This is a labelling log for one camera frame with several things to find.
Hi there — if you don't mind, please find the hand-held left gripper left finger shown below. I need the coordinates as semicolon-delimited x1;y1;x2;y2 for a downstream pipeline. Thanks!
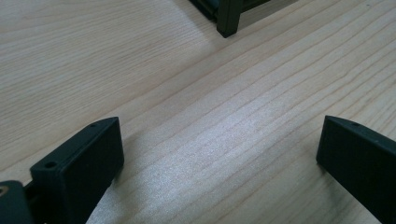
30;116;125;224

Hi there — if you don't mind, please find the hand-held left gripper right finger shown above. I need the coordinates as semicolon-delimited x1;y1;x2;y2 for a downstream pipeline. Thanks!
316;115;396;224

